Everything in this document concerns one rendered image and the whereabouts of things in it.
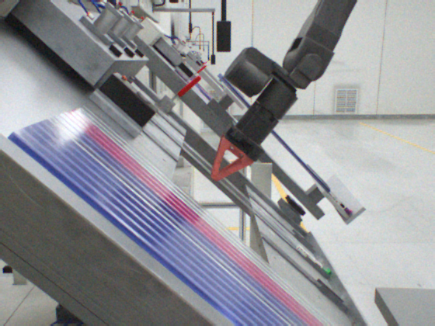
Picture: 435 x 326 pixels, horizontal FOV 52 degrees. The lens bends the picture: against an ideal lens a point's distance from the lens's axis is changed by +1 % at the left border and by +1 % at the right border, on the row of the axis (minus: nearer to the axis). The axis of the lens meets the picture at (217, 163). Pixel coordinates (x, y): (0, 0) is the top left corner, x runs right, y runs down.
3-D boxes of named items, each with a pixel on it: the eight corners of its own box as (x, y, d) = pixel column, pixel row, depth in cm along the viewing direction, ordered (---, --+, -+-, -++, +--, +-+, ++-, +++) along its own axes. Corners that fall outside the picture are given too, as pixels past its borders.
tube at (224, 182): (324, 274, 85) (328, 270, 85) (325, 277, 84) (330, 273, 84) (123, 94, 77) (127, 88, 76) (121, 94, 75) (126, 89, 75)
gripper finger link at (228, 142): (198, 171, 76) (231, 128, 75) (199, 161, 83) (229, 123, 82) (228, 193, 77) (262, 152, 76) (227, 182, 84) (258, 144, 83)
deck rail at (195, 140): (290, 251, 106) (308, 233, 105) (292, 254, 104) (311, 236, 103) (54, 40, 94) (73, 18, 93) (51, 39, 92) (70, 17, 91)
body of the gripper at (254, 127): (228, 136, 73) (256, 101, 72) (225, 127, 83) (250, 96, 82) (259, 160, 74) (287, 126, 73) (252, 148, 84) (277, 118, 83)
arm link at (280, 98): (306, 95, 74) (297, 91, 80) (275, 70, 72) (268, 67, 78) (280, 128, 75) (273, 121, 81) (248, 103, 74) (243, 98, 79)
